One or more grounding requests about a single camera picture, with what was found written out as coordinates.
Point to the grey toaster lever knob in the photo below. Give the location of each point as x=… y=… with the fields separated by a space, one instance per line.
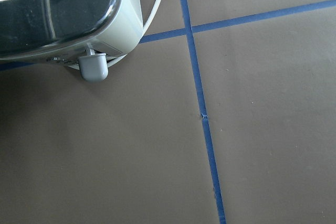
x=93 y=68

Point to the cream chrome toaster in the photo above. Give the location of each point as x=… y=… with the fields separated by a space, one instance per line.
x=62 y=30

